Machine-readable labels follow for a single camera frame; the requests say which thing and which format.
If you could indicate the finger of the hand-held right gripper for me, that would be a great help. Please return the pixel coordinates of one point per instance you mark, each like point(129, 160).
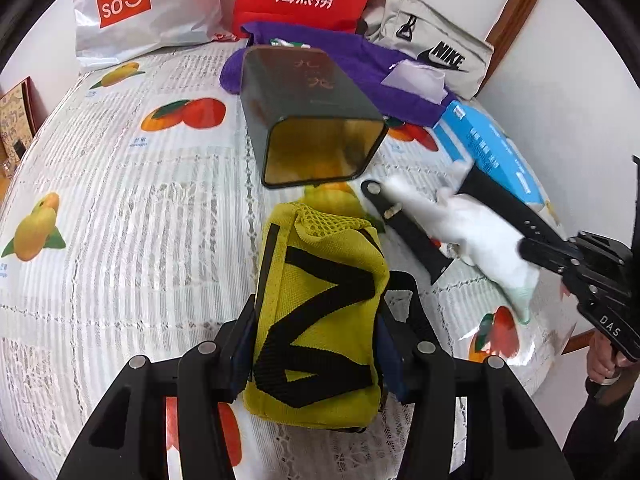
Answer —
point(420, 245)
point(505, 205)

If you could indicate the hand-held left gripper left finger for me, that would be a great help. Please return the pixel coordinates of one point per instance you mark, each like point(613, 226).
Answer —
point(235, 360)

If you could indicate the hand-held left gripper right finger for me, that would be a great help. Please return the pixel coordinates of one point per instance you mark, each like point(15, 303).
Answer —
point(392, 360)

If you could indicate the white sock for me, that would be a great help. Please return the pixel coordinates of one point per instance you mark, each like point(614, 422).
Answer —
point(480, 240)

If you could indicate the dark green tin box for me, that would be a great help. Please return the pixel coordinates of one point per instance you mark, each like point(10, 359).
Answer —
point(300, 95)

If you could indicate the green wet wipes packet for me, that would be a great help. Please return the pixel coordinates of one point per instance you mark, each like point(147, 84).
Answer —
point(285, 43)

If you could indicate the person's right forearm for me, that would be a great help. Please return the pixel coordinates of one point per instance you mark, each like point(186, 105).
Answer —
point(595, 435)

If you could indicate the person's right hand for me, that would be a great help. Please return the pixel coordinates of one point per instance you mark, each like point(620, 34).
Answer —
point(600, 365)

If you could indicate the blue tissue pack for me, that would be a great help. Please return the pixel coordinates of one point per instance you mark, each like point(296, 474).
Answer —
point(500, 155)

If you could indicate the fruit print tablecloth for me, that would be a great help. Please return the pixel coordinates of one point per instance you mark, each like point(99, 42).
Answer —
point(125, 210)

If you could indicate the grey fabric waist bag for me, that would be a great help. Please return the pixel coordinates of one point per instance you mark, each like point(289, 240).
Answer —
point(440, 30)

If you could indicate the purple towel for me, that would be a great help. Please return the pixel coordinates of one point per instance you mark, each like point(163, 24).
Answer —
point(360, 60)

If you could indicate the brown patterned board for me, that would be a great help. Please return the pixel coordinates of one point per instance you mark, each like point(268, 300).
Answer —
point(17, 110)

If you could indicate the white plastic shopping bag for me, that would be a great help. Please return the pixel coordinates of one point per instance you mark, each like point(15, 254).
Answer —
point(170, 15)

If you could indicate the brown wooden door frame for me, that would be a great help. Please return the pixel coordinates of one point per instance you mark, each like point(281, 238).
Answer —
point(520, 5)

